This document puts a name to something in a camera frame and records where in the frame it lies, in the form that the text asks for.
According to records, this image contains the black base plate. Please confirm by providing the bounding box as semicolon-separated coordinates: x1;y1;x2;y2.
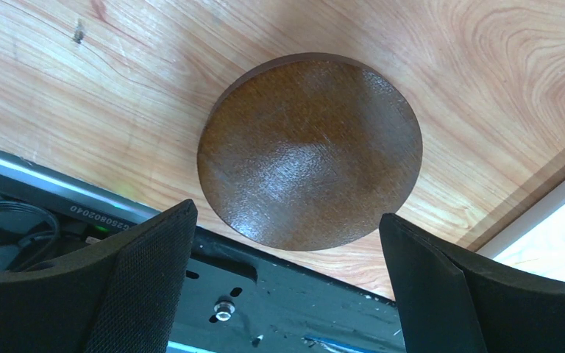
0;165;405;352

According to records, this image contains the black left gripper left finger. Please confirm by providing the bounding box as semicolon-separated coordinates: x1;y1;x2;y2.
0;199;198;352

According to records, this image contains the plain dark brown coaster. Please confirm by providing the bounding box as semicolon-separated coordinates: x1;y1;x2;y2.
197;53;423;252

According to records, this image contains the floral white serving tray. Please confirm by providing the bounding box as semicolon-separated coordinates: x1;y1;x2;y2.
477;180;565;282

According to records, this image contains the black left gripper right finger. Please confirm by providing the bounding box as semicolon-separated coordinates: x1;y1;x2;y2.
379;213;565;352

